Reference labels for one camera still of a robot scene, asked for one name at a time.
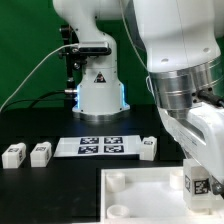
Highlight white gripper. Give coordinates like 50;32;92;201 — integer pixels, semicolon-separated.
158;103;224;195

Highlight white square tabletop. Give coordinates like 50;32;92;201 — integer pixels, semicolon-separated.
100;167;224;224

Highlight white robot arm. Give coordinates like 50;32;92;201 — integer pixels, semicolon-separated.
53;0;224;194

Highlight white sheet with AprilTags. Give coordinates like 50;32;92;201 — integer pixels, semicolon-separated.
54;135;141;157

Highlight black camera on stand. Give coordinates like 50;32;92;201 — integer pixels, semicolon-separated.
58;25;112;96

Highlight white cable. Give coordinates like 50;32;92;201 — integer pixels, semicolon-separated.
0;0;158;113

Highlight black cable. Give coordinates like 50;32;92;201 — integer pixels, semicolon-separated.
0;89;79;113

